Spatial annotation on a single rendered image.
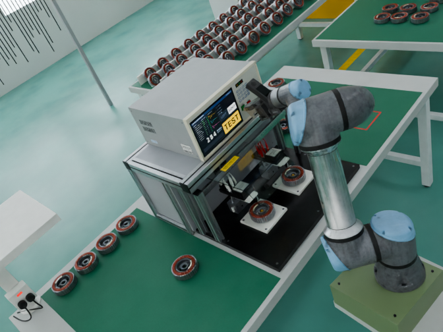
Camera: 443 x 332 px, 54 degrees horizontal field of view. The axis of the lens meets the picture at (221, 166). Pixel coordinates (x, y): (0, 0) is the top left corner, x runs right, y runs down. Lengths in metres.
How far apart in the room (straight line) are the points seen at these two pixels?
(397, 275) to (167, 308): 0.87
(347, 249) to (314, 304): 1.22
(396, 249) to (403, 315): 0.20
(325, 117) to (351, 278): 0.60
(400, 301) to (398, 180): 1.69
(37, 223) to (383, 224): 1.21
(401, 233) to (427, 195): 1.64
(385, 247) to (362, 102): 0.43
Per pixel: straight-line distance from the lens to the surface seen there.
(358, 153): 2.12
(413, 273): 1.44
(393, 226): 1.34
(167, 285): 1.86
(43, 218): 1.76
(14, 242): 1.75
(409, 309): 1.43
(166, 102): 1.81
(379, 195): 2.97
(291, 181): 1.95
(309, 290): 2.56
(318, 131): 1.16
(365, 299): 1.46
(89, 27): 8.54
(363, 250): 1.33
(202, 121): 1.67
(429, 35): 3.03
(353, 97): 1.17
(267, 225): 1.83
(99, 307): 1.97
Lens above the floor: 2.08
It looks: 35 degrees down
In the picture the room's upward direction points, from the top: 23 degrees counter-clockwise
